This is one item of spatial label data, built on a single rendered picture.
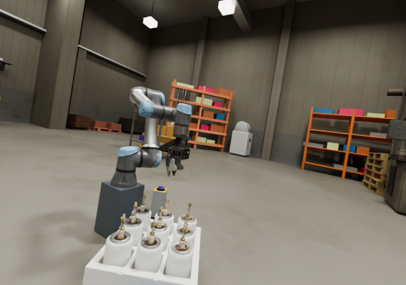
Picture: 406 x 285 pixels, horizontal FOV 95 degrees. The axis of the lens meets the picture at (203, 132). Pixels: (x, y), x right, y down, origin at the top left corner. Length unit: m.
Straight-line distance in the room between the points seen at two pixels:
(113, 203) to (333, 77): 7.59
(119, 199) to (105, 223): 0.19
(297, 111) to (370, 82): 2.20
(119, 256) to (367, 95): 7.73
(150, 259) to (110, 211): 0.53
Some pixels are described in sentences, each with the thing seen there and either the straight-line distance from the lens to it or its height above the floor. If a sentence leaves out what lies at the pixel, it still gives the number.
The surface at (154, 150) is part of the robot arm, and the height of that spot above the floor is 0.53.
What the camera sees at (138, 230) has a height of 0.24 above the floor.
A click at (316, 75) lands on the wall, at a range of 7.98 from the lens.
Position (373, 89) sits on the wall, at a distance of 8.00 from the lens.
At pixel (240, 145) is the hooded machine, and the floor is 0.38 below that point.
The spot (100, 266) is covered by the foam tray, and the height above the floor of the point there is 0.18.
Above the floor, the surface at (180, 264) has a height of 0.22.
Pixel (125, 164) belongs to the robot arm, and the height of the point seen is 0.43.
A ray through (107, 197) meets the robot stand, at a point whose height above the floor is 0.23.
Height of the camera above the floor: 0.70
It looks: 1 degrees down
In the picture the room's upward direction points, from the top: 9 degrees clockwise
